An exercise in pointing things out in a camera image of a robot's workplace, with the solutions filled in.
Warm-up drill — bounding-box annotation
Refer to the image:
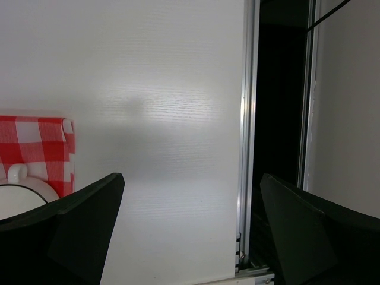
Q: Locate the aluminium frame rail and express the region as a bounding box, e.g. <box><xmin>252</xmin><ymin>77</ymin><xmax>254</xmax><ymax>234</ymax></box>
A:
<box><xmin>234</xmin><ymin>1</ymin><xmax>275</xmax><ymax>284</ymax></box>

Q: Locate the white two-handled bowl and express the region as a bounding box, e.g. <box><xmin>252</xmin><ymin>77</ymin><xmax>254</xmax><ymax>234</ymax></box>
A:
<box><xmin>1</xmin><ymin>164</ymin><xmax>59</xmax><ymax>220</ymax></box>

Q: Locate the red white checkered cloth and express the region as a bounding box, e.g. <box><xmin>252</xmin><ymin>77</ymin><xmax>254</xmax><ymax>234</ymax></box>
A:
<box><xmin>1</xmin><ymin>116</ymin><xmax>75</xmax><ymax>198</ymax></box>

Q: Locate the thin black cable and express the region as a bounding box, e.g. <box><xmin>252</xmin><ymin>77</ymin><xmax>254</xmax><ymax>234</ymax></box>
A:
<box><xmin>305</xmin><ymin>0</ymin><xmax>351</xmax><ymax>32</ymax></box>

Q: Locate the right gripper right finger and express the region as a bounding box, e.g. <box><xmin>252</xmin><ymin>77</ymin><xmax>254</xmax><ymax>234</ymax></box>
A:
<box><xmin>260</xmin><ymin>174</ymin><xmax>379</xmax><ymax>284</ymax></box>

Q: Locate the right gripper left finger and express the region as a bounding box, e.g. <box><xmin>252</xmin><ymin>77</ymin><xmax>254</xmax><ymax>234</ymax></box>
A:
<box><xmin>1</xmin><ymin>173</ymin><xmax>125</xmax><ymax>284</ymax></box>

